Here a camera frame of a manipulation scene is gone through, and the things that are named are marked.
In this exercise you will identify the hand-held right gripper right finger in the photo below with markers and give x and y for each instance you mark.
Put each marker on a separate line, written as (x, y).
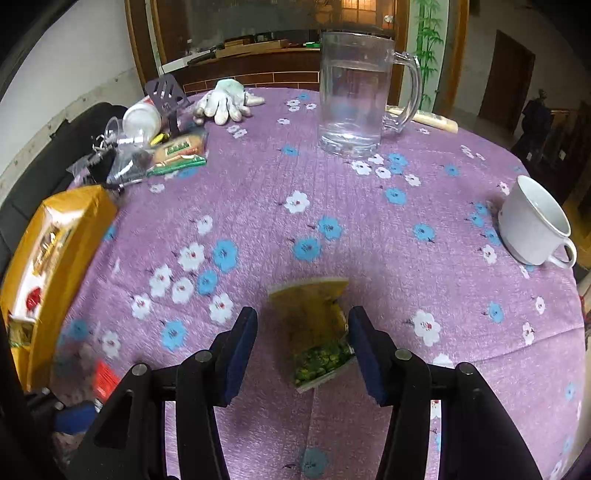
(367, 355)

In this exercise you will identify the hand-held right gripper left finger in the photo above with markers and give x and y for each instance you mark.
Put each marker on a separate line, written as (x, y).
(240, 355)

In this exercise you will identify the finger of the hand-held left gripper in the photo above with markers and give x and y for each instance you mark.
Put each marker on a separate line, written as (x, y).
(74, 415)

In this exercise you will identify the yellow-edged cardboard box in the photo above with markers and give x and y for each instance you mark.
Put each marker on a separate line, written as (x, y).
(78, 217)

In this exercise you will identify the red gold-script candy packet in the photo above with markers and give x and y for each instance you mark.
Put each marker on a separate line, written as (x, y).
(105, 378)

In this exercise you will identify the white ceramic cup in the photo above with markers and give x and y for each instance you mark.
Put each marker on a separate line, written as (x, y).
(526, 226)

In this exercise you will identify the green striped biscuit packet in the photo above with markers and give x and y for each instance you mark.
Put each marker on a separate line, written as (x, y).
(180, 147)

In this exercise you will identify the clear plastic bag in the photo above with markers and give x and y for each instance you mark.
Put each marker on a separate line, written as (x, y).
(127, 164)

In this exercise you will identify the cream tube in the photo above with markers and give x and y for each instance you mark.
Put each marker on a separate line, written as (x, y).
(438, 122)

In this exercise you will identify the white work glove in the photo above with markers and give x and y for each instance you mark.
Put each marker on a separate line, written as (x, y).
(224, 101)

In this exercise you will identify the clear glass mug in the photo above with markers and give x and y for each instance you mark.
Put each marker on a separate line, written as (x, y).
(351, 101)

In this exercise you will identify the white round container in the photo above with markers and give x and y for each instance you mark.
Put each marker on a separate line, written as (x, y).
(141, 121)

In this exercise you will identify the black sofa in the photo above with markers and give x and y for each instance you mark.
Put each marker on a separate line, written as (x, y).
(60, 152)

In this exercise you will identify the black phone stand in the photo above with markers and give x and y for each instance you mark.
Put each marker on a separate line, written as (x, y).
(166, 92)

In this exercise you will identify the dark standing figure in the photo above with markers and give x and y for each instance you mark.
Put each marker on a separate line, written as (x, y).
(535, 124)

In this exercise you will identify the wooden counter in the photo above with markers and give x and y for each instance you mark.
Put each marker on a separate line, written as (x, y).
(258, 69)

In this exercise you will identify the brown wooden door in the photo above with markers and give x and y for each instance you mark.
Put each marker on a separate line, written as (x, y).
(505, 83)

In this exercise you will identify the green bamboo wall decoration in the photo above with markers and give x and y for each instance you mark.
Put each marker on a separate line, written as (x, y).
(427, 46)

